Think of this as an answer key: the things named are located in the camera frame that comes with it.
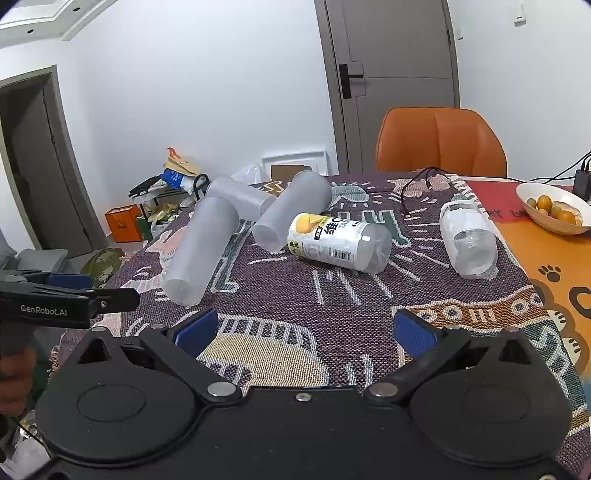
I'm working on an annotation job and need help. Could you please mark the printed blanket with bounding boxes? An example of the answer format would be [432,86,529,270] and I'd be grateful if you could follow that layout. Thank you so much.
[48,172,588,477]

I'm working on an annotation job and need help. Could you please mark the grey door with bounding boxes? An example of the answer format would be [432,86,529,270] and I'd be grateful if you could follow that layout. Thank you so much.
[315,0,461,177]

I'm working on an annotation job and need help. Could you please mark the black charger cables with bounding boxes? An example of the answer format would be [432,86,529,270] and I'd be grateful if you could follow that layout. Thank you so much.
[530,151,591,184]

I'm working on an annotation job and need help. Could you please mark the orange box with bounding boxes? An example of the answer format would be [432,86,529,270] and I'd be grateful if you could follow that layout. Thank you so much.
[104,204,144,244]

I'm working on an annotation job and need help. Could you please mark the brown cardboard toy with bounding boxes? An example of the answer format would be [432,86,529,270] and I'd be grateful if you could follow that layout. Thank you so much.
[164,147,202,177]

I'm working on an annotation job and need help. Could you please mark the person's left hand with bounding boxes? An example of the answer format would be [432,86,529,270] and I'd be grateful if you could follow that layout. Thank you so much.
[0,350,38,417]

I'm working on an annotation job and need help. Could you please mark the dark doorway frame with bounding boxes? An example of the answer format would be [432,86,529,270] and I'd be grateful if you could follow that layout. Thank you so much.
[0,65,110,259]

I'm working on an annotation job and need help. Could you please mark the black charger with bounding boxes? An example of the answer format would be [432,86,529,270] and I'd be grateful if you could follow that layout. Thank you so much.
[574,168,591,202]

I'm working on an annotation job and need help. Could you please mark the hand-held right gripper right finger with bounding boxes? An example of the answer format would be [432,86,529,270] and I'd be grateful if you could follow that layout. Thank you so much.
[362,309,546,404]

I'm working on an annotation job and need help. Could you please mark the blue and white bag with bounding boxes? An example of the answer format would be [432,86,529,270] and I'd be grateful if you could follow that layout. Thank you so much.
[161,168,197,191]

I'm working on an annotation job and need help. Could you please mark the orange paw print mat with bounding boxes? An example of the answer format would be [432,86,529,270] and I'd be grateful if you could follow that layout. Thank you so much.
[462,177,591,386]

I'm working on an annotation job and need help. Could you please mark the yellow label plastic bottle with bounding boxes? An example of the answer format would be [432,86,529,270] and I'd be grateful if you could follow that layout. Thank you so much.
[287,212,393,276]

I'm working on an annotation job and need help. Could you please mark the black door handle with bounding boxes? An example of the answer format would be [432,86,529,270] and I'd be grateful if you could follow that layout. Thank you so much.
[338,64,366,99]

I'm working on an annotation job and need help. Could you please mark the grey sofa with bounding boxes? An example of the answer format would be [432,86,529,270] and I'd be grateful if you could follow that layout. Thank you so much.
[0,228,71,289]

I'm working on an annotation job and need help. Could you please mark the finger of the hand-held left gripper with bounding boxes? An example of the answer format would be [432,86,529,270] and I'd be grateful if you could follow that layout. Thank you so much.
[46,273,96,291]
[88,288,141,319]

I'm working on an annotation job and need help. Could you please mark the white plastic bag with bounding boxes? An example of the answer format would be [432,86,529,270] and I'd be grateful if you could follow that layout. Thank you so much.
[230,162,265,186]

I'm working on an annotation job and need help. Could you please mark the black cable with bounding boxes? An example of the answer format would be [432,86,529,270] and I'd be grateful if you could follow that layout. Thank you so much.
[400,167,457,219]

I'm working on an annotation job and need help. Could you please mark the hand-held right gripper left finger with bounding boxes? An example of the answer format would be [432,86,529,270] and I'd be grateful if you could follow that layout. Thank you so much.
[73,308,242,404]

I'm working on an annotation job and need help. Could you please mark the clear white label plastic bottle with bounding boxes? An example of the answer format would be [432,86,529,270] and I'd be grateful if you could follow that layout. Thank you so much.
[438,199,501,281]

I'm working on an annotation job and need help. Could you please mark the white framed board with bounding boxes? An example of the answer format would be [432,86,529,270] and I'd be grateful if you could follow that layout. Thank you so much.
[260,148,329,179]

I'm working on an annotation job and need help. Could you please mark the orange chair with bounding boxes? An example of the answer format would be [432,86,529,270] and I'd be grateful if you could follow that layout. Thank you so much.
[374,106,508,179]

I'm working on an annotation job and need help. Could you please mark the heap of small oranges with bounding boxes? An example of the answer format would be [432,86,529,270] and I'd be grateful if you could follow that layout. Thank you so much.
[525,194,583,226]

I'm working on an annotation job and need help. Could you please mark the tall frosted plastic cup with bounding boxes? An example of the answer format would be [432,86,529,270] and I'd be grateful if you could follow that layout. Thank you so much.
[161,196,242,308]

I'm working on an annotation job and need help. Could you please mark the camouflage bag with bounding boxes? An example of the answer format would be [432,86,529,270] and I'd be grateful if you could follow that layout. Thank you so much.
[80,247,125,289]

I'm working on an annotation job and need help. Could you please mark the white bowl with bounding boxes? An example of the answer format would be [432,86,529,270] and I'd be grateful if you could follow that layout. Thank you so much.
[515,182,591,236]

